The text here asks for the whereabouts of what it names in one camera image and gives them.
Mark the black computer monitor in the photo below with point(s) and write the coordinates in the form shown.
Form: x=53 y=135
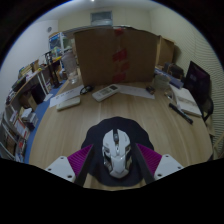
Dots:
x=197 y=81

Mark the large brown cardboard box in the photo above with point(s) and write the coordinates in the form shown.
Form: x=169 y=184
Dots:
x=96 y=56

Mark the black metal stand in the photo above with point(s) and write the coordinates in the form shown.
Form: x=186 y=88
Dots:
x=53 y=70

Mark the clear plastic water jug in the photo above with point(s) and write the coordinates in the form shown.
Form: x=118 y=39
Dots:
x=70 y=66

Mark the plain white paper sheet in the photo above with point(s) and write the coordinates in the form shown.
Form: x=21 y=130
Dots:
x=135 y=91

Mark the glass-door cabinet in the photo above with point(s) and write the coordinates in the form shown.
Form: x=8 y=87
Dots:
x=56 y=41

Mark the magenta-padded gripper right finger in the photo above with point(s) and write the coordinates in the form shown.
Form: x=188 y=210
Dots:
x=166 y=165

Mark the white remote with buttons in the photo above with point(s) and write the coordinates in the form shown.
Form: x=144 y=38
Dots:
x=105 y=93

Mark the black marker pen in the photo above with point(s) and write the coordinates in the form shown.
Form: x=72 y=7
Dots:
x=180 y=113

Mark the white paper sheet with writing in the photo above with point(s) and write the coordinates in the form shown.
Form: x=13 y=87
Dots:
x=65 y=95

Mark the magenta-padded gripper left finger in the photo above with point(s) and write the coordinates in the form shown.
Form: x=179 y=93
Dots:
x=60 y=166

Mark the white and grey computer mouse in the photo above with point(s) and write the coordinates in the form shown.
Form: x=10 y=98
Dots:
x=116 y=156

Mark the open white notebook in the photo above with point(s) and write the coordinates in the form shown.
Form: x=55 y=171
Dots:
x=186 y=100

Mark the black mouse pad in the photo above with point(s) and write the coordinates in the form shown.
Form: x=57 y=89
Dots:
x=133 y=130

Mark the black office chair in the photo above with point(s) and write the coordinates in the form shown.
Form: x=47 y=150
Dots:
x=208 y=108

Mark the wall window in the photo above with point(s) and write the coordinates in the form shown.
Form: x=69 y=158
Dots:
x=101 y=17

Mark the wooden side desk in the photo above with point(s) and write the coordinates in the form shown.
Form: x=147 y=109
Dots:
x=28 y=83

